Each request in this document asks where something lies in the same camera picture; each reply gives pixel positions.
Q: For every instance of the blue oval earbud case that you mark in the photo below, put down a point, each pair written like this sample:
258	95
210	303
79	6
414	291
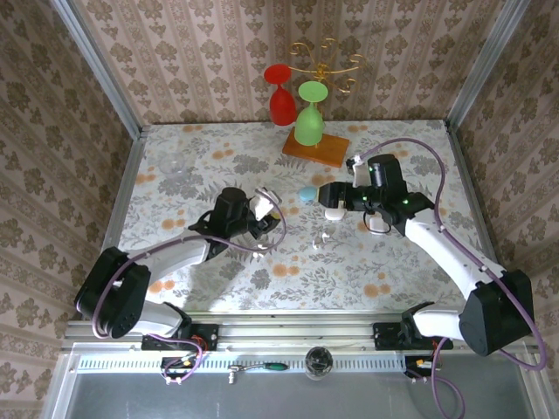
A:
308	195

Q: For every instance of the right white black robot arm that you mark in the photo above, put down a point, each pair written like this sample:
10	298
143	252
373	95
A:
493	318

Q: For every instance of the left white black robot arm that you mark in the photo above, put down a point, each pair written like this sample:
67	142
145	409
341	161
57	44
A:
113	292

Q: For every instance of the wooden rack base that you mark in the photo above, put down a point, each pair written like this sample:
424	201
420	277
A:
332	150

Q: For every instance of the clear plastic cup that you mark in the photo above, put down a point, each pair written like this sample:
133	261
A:
172	165

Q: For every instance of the green wine glass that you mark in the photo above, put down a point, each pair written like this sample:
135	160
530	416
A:
308	126

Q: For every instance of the red wine glass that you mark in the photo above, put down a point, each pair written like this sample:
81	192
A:
281	107

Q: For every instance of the dark glass dome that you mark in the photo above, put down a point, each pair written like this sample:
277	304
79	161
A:
319	362

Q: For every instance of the black connector box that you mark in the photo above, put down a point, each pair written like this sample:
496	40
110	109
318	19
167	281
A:
174	364
415	364

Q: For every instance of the grey metal tray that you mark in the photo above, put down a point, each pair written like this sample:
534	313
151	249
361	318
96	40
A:
284	401

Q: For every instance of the aluminium side rail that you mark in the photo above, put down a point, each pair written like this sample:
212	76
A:
475	196
122	196

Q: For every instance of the long aluminium mounting rail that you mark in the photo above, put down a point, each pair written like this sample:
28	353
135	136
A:
284	329

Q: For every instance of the aluminium frame post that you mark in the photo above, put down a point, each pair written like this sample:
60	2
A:
483	65
98	65

